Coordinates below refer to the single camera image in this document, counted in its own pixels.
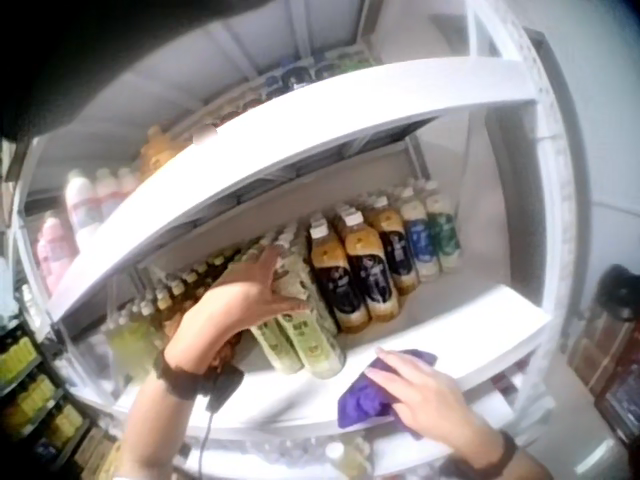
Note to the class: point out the person's right hand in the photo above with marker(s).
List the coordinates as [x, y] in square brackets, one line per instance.
[435, 405]

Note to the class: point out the person's left hand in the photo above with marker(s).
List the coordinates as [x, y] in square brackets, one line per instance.
[220, 320]

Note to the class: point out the pale green label bottle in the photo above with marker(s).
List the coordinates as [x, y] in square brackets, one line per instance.
[320, 345]
[272, 345]

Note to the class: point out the purple cleaning cloth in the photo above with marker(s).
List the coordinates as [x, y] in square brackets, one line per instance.
[362, 402]

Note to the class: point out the black wrist band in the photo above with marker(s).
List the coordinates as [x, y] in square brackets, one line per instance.
[492, 455]
[190, 382]

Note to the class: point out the row of small yellow-brown bottles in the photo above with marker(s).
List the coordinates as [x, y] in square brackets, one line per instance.
[150, 320]

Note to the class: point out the pale yellow bottle white cap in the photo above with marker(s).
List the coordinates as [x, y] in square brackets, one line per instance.
[350, 457]

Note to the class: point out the group of amber black-label bottles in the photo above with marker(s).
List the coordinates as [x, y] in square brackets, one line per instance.
[362, 280]

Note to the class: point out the white bottle blue label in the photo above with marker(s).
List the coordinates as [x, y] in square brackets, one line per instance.
[420, 240]

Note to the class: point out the white bottle green label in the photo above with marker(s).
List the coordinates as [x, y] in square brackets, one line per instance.
[445, 232]

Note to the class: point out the group of pink white bottles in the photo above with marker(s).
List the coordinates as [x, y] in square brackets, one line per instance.
[80, 210]

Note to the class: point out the amber bear-shaped bottles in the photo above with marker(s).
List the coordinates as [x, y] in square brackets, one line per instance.
[157, 150]

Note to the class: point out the dark shelf with yellow bottles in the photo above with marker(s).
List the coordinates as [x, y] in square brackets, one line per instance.
[30, 390]

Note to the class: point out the white metal shelf rack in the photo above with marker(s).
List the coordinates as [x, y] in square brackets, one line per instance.
[350, 110]

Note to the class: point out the row of dark capped bottles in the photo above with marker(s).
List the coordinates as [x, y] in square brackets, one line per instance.
[310, 72]

